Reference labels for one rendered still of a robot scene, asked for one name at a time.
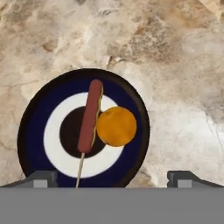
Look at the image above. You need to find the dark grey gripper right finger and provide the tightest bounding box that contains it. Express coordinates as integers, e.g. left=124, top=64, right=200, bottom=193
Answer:
left=166, top=170, right=223, bottom=189

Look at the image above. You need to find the orange fruit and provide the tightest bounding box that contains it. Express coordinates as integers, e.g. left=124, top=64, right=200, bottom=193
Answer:
left=96, top=106, right=137, bottom=148

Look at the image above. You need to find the blue white black round plate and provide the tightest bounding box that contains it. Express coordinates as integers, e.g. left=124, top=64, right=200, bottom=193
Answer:
left=17, top=67, right=151, bottom=189

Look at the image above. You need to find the brown corn dog on stick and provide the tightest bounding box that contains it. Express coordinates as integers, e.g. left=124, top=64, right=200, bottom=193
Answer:
left=75, top=79, right=104, bottom=189

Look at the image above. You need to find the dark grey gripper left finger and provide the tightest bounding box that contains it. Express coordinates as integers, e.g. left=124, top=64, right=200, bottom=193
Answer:
left=2, top=170, right=59, bottom=189

